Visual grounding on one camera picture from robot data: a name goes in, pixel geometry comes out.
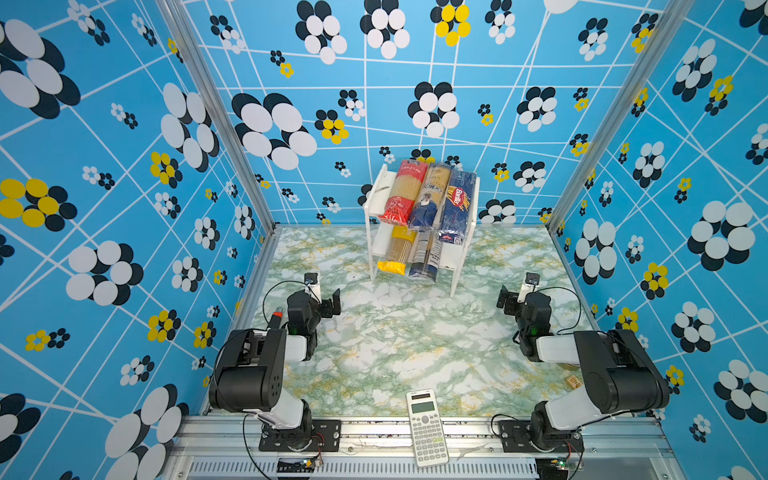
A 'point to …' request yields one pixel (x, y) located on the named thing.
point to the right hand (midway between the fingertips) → (522, 289)
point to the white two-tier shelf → (453, 255)
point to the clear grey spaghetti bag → (427, 255)
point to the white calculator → (427, 428)
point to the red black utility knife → (276, 319)
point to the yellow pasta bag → (398, 251)
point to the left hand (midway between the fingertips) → (325, 288)
